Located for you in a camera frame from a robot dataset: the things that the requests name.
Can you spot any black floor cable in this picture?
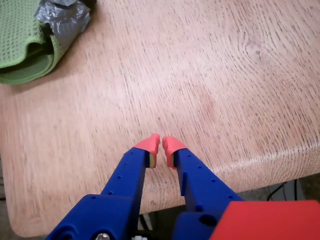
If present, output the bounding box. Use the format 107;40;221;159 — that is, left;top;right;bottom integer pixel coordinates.
265;180;289;202

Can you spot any red camera mount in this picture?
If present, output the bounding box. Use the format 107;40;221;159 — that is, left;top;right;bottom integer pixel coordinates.
209;199;320;240

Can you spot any crumpled grey plastic bag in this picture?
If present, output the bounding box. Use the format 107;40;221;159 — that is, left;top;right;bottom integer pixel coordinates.
33;0;91;55

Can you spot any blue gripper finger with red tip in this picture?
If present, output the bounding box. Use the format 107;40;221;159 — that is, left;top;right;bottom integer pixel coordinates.
162;135;245;240
44;133;161;240

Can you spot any green waffle cleaning cloth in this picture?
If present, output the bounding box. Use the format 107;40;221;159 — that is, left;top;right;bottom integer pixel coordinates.
0;0;62;86

